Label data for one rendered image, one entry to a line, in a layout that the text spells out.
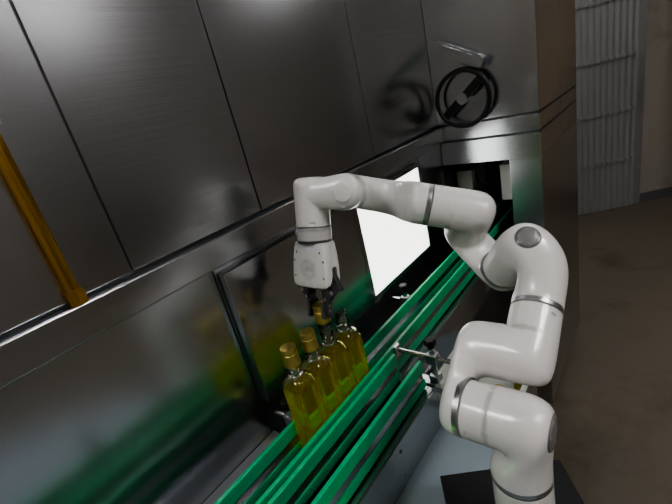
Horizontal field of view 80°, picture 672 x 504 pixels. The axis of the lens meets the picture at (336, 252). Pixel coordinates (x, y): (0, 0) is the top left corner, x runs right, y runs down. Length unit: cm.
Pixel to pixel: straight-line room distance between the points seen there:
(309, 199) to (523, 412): 53
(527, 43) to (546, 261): 99
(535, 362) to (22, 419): 79
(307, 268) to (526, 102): 105
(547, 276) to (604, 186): 391
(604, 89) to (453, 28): 292
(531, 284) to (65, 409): 80
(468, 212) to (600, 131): 375
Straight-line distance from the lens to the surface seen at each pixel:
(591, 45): 440
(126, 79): 84
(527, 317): 74
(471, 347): 74
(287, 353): 84
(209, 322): 90
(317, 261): 84
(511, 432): 69
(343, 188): 79
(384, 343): 121
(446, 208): 80
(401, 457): 102
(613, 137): 458
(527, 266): 77
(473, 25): 167
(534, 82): 161
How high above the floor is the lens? 160
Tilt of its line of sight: 21 degrees down
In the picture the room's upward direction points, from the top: 14 degrees counter-clockwise
